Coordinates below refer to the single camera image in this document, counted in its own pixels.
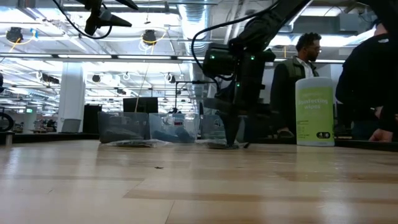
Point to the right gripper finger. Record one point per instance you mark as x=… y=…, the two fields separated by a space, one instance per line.
x=253 y=127
x=232 y=127

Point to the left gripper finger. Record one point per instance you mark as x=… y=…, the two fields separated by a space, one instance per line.
x=115 y=20
x=132 y=3

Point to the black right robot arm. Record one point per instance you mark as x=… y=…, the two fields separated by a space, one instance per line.
x=264 y=25

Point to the person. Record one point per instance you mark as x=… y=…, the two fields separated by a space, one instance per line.
x=363 y=77
x=289 y=93

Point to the clear plastic storage bin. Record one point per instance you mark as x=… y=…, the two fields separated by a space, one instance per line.
x=174 y=119

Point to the green disinfecting wipes canister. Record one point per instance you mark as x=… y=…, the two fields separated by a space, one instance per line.
x=314 y=124

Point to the white pillar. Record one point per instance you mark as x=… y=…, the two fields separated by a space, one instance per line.
x=71 y=99

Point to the dark grey storage bin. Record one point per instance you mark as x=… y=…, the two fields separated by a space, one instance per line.
x=124 y=119

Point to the black background cabinet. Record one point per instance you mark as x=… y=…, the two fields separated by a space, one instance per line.
x=92 y=119

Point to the grey background laptop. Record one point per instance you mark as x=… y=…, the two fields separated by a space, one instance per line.
x=71 y=126

